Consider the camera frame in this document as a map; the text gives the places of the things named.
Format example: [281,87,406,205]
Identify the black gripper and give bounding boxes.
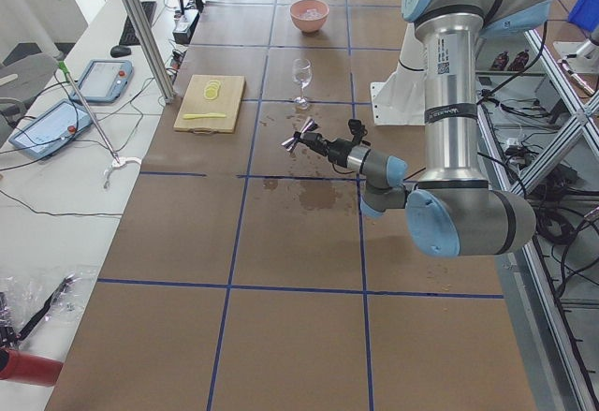
[303,132,354,166]

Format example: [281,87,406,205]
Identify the steel cocktail jigger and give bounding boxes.
[281,117,319,153]

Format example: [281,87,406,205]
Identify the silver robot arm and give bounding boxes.
[293,0,551,257]

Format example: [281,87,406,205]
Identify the clear wine glass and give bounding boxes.
[292,58,313,110]

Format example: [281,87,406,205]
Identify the pink ice bowl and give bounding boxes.
[289,0,329,34]

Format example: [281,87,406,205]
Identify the clear ice cubes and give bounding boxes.
[299,8,323,21]

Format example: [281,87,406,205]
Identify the bamboo cutting board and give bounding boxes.
[173,74,245,133]

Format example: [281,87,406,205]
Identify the yellow lemon slices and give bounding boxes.
[203,79,222,101]

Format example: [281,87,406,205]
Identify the yellow plastic knife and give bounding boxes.
[183,112,227,120]

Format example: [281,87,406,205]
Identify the black keyboard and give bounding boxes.
[119,0,158,46]

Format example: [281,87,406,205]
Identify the black computer mouse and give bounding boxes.
[110,45,132,58]

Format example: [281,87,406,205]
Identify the blue teach pendant far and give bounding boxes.
[77,59,133,104]

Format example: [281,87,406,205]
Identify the blue teach pendant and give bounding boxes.
[77,59,133,104]
[8,99,92,160]

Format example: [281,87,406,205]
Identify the blue teach pendant near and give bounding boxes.
[8,99,92,160]

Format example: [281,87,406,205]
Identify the blue storage bin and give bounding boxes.
[567,0,599,32]

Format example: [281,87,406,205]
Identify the grey reacher grabber tool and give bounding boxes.
[57,61,142,189]

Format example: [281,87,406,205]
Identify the grey office chair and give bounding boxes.
[1,53,58,125]

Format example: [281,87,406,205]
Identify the clear plastic bag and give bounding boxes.
[1,264,99,336]

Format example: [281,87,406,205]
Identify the black hand tool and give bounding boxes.
[0,275,76,345]

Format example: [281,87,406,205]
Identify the red cylinder bottle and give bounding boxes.
[1,347,63,387]

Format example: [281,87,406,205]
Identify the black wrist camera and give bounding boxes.
[348,119,368,146]

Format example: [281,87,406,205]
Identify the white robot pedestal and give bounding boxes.
[371,23,425,125]

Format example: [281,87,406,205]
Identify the aluminium frame post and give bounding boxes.
[122,0,175,104]

